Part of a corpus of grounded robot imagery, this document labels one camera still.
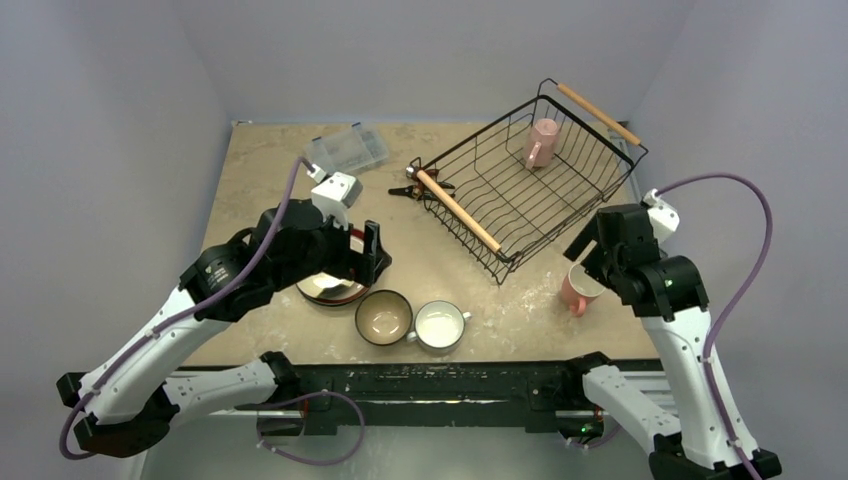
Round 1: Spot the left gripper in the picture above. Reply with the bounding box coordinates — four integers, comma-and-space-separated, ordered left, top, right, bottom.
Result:
273, 206, 391, 292

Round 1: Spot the red black lacquer plate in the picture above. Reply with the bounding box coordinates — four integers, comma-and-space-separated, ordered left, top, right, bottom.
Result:
296, 222, 392, 307

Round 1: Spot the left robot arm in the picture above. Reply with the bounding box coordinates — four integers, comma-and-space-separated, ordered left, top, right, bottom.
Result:
57, 200, 392, 460

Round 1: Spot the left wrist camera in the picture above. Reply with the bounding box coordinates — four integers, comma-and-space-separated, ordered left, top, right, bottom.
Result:
308, 164, 363, 230

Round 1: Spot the light pink faceted mug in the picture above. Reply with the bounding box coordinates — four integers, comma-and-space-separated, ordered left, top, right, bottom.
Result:
523, 118, 560, 170

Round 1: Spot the brown bowl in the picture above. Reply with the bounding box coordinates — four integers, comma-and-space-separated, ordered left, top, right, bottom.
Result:
354, 289, 413, 347

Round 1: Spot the black wire dish rack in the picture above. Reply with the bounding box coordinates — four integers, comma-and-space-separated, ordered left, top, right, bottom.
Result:
406, 78, 648, 284

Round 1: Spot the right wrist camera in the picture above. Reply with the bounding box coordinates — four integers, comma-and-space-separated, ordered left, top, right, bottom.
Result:
641, 189, 680, 244

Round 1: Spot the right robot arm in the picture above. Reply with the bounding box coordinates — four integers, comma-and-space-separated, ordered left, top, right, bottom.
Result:
561, 204, 783, 479

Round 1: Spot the white two-handled soup cup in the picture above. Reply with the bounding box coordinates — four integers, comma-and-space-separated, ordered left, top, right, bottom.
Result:
406, 300, 472, 354

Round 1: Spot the beige round plate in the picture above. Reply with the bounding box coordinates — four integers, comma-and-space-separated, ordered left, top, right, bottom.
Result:
296, 273, 369, 306

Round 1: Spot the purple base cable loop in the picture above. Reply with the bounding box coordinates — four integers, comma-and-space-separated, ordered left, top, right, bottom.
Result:
255, 389, 367, 467

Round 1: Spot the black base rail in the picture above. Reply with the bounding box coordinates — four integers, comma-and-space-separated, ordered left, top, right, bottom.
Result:
198, 359, 670, 435

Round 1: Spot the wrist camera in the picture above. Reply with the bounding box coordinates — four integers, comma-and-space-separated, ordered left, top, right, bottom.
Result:
308, 164, 363, 230
641, 189, 680, 244

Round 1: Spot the salmon pink mug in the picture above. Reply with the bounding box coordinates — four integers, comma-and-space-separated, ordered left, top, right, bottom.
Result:
560, 264, 606, 317

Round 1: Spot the clear plastic organizer box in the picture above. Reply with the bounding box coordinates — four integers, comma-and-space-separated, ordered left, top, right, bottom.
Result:
304, 122, 389, 176

